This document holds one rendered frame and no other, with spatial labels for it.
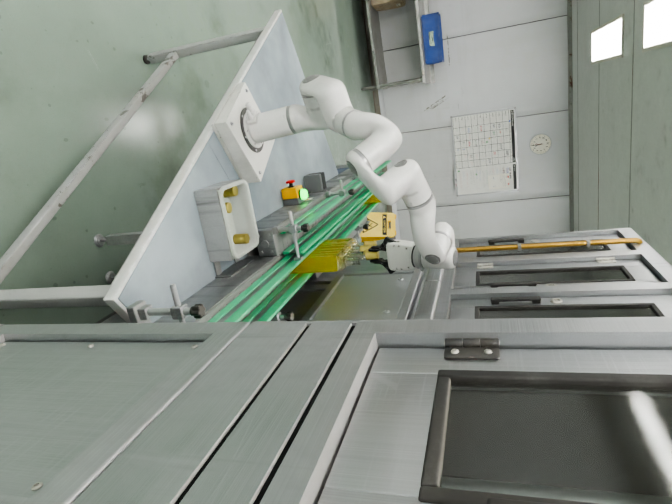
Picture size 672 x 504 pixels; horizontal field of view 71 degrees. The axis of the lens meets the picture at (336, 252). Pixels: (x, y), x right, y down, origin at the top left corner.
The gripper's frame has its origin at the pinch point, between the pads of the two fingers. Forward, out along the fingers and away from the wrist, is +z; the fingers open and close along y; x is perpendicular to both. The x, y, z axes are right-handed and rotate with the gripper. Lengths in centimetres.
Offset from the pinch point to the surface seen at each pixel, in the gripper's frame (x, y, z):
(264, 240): 23.5, 12.4, 28.6
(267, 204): -0.5, 19.1, 45.3
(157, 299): 69, 11, 27
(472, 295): -5.5, -15.3, -31.4
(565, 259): -45, -16, -55
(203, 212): 43, 28, 32
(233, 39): -40, 87, 81
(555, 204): -596, -134, 22
